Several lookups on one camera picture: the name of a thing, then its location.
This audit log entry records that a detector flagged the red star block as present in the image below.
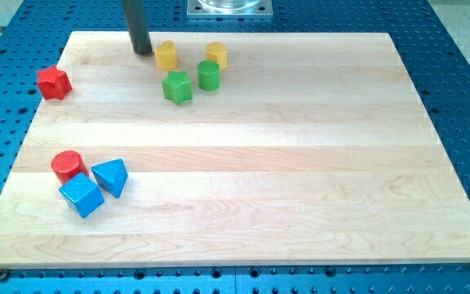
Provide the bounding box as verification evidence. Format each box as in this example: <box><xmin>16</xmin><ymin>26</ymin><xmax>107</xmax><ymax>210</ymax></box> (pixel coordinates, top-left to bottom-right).
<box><xmin>36</xmin><ymin>65</ymin><xmax>73</xmax><ymax>100</ymax></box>

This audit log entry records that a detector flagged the wooden board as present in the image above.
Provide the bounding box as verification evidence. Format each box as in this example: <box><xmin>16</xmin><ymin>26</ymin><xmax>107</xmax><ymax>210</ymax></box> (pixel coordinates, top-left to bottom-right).
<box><xmin>0</xmin><ymin>31</ymin><xmax>470</xmax><ymax>269</ymax></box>

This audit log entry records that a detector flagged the green star block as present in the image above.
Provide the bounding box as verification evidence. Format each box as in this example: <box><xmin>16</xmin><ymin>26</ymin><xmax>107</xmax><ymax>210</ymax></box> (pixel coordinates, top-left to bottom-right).
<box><xmin>162</xmin><ymin>71</ymin><xmax>193</xmax><ymax>105</ymax></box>

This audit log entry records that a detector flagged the left front board screw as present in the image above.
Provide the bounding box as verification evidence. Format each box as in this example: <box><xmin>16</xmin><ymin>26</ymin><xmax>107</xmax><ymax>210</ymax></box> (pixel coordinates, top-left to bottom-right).
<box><xmin>0</xmin><ymin>269</ymin><xmax>9</xmax><ymax>282</ymax></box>

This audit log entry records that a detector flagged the green cylinder block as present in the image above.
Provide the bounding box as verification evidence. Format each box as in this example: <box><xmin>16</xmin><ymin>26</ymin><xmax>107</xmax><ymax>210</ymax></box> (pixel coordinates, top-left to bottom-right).
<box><xmin>197</xmin><ymin>60</ymin><xmax>220</xmax><ymax>91</ymax></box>

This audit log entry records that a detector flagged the blue triangular prism block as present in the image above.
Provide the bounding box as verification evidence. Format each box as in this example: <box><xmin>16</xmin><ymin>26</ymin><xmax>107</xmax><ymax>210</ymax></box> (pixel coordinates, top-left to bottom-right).
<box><xmin>91</xmin><ymin>158</ymin><xmax>128</xmax><ymax>198</ymax></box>

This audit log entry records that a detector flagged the blue cube block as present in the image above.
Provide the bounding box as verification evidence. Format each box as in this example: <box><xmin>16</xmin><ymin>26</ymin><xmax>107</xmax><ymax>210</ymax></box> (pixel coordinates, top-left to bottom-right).
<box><xmin>59</xmin><ymin>172</ymin><xmax>104</xmax><ymax>218</ymax></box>

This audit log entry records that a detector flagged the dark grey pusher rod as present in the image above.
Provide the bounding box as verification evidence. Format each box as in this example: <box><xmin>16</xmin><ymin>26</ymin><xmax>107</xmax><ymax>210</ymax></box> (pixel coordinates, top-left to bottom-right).
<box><xmin>122</xmin><ymin>0</ymin><xmax>152</xmax><ymax>56</ymax></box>

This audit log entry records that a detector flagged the red cylinder block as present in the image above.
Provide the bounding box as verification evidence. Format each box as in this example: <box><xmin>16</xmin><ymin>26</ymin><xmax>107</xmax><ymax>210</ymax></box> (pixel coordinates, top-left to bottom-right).
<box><xmin>51</xmin><ymin>150</ymin><xmax>89</xmax><ymax>185</ymax></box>

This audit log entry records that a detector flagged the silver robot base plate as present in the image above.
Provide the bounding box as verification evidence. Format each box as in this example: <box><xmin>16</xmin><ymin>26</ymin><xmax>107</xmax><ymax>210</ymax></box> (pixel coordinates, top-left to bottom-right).
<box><xmin>186</xmin><ymin>0</ymin><xmax>273</xmax><ymax>17</ymax></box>

